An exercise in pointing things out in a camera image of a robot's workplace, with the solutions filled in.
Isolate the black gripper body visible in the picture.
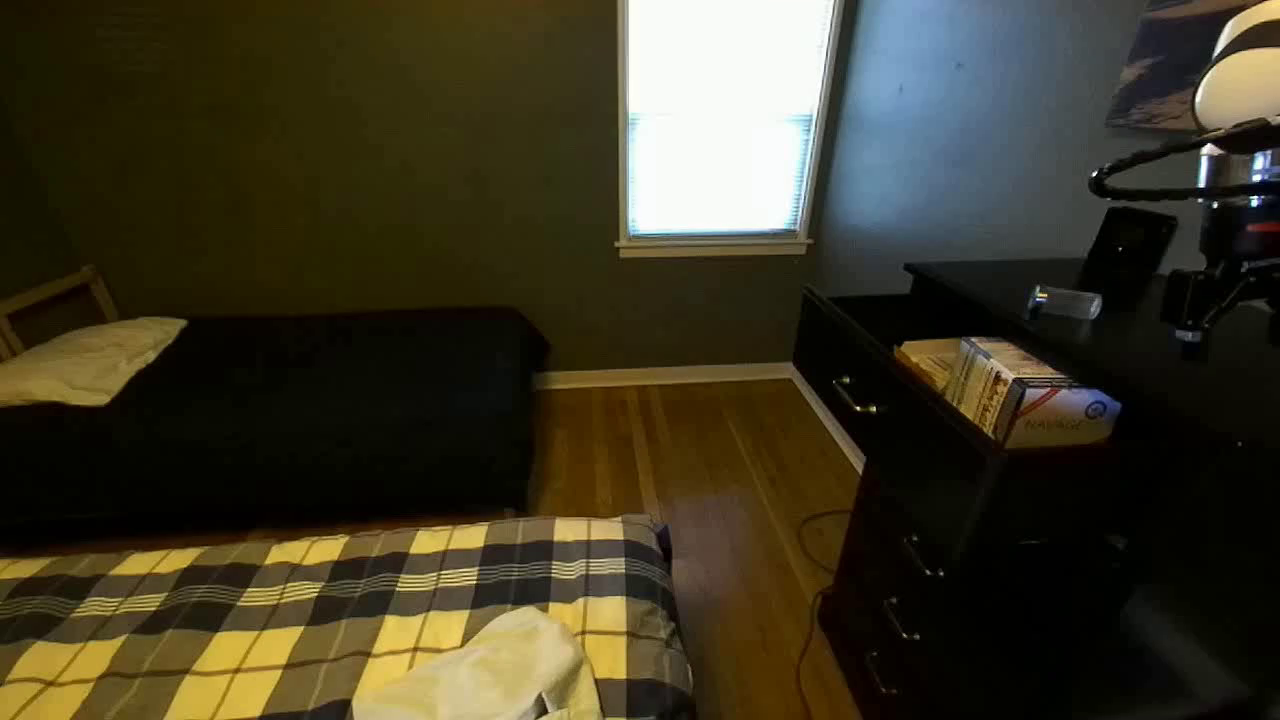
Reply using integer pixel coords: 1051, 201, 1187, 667
1158, 261, 1280, 349

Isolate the clear plastic container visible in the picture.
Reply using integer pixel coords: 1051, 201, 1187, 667
1028, 285, 1102, 324

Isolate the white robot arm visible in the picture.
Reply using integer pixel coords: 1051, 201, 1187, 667
1165, 0, 1280, 344

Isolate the black box on dresser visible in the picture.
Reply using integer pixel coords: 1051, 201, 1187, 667
1080, 209, 1175, 307

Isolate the black dresser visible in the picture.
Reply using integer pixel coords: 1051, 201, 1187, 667
818, 261, 1280, 720

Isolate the open black top drawer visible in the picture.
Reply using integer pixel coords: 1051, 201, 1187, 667
792, 293, 1107, 470

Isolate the white framed window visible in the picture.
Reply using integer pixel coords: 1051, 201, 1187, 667
616, 0, 846, 261

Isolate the white cloth on bed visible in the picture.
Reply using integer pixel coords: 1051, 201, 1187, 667
352, 609, 604, 720

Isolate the black covered bed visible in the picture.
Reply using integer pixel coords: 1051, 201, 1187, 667
0, 307, 547, 549

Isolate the plaid yellow grey bed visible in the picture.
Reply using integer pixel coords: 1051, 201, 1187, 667
0, 516, 696, 720

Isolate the white pillow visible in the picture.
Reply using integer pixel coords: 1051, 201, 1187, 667
0, 316, 182, 409

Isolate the wooden headboard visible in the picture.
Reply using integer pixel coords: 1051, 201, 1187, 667
0, 265, 121, 361

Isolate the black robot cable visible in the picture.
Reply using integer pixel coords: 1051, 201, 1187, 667
1083, 123, 1280, 209

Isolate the wall picture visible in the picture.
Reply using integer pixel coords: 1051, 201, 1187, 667
1107, 0, 1254, 130

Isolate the cable on floor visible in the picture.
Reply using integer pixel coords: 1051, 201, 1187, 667
788, 502, 857, 720

